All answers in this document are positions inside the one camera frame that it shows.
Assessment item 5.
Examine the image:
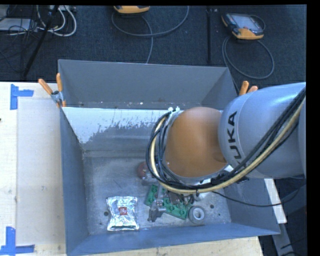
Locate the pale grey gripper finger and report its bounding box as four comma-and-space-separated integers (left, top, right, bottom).
147, 206, 159, 223
156, 202, 168, 219

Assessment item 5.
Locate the dark green flat block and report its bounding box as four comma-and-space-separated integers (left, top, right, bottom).
144, 184, 194, 221

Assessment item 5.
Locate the silver foil packet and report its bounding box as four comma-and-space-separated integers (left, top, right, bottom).
105, 195, 141, 232

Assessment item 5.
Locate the red-brown ball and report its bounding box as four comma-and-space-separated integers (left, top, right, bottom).
135, 161, 151, 180

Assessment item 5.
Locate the grey metal bin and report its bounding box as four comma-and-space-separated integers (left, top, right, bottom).
57, 59, 282, 256

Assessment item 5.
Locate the pale wood board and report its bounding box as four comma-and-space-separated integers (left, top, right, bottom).
15, 96, 66, 248

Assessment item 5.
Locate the grey ring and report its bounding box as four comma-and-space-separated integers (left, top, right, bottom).
187, 205, 207, 225

